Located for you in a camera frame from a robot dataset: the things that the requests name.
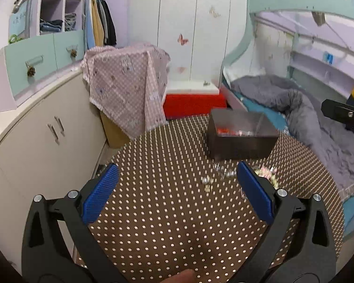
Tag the yellow hanging garment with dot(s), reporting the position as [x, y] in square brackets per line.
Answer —
[98, 25]

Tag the silver crystal jewelry piece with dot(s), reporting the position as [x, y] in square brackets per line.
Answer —
[224, 171]

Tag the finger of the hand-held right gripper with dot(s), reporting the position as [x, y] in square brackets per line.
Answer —
[340, 112]

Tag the teal bunk bed frame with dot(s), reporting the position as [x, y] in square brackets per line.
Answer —
[239, 41]

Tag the white cubby shelf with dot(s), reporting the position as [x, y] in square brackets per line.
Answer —
[65, 3]

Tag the pink butterfly sticker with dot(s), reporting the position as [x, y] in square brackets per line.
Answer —
[182, 39]

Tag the dark hanging garment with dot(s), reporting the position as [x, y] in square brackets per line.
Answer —
[109, 23]

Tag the folded jeans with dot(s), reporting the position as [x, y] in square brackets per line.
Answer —
[70, 21]

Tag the white curved cabinet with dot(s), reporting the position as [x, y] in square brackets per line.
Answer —
[26, 159]

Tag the grey duvet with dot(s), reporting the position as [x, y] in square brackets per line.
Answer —
[309, 115]

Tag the small metal object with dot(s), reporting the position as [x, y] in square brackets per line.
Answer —
[206, 83]

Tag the white wardrobe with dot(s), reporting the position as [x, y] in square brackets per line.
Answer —
[180, 11]

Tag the teal drawer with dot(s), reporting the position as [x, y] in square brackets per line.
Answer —
[23, 56]
[69, 44]

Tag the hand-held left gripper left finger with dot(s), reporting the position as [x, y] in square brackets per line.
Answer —
[101, 193]

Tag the pinecone pendant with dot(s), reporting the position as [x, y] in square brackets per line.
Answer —
[73, 53]
[31, 71]

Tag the red storage box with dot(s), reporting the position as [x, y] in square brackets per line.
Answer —
[194, 104]

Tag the small silver rings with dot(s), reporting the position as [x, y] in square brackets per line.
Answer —
[207, 180]

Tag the dark jewelry box clear lid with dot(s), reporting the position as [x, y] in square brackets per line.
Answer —
[239, 137]

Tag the pink checked cloth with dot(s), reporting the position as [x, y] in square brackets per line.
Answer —
[126, 91]

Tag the folded blue clothes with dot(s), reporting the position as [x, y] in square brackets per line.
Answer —
[51, 26]

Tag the blue tag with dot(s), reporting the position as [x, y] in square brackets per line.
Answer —
[329, 57]

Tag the brown polka dot tablecloth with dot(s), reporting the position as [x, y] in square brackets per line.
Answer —
[171, 227]

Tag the light blue box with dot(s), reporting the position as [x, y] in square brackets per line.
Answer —
[17, 23]

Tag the light blue hanging garment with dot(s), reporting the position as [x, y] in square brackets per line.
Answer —
[90, 25]

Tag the blue bed sheet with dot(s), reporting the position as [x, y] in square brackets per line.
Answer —
[262, 110]

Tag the white step platform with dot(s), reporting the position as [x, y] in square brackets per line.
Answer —
[191, 87]

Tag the small candies pile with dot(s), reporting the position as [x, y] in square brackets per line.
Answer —
[268, 173]

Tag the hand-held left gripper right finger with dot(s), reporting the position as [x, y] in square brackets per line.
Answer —
[255, 193]

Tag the pale butterfly sticker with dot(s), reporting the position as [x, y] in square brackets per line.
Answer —
[214, 11]

